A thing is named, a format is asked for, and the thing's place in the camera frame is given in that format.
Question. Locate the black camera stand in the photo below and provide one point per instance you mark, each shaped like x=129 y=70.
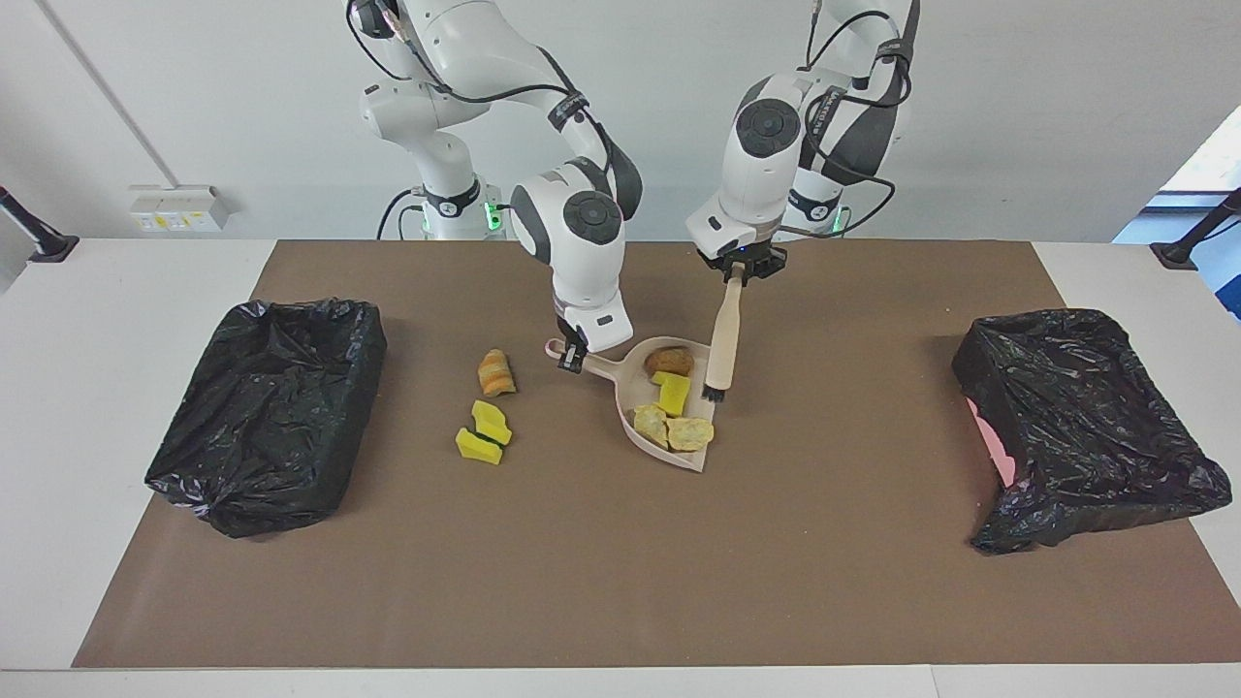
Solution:
x=1175 y=254
x=53 y=247

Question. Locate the brown table mat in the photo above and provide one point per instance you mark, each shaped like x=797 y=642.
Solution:
x=620 y=601

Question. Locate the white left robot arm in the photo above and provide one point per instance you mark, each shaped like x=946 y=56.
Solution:
x=761 y=165

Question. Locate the pink plastic bin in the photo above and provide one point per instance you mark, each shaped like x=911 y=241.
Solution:
x=997 y=451

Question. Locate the yellow green sponge piece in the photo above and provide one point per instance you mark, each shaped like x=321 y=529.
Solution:
x=477 y=447

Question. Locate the white wall conduit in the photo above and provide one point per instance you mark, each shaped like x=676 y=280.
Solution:
x=100 y=82

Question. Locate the beige plastic dustpan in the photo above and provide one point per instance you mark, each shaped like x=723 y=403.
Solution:
x=632 y=388

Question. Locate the notched yellow sponge piece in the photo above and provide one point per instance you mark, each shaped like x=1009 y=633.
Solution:
x=673 y=393

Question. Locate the angular pale scrap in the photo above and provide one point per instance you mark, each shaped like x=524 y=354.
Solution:
x=650 y=427

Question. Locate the beige hand brush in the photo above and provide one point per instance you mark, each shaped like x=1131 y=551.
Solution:
x=724 y=339

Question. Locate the rounded pale scrap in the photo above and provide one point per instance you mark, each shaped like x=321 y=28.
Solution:
x=690 y=434

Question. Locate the white wall socket box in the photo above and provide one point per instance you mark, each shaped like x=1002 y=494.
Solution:
x=179 y=208

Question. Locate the black plastic trash bag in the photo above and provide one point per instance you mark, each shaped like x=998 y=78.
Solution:
x=262 y=417
x=1086 y=417

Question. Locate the striped orange bread piece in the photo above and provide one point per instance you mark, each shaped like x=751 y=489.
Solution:
x=495 y=374

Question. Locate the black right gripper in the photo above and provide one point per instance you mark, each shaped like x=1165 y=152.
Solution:
x=567 y=332

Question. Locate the brown oval bread piece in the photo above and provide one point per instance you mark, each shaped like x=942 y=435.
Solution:
x=669 y=362

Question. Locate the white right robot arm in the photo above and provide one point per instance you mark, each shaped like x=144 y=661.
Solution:
x=582 y=252

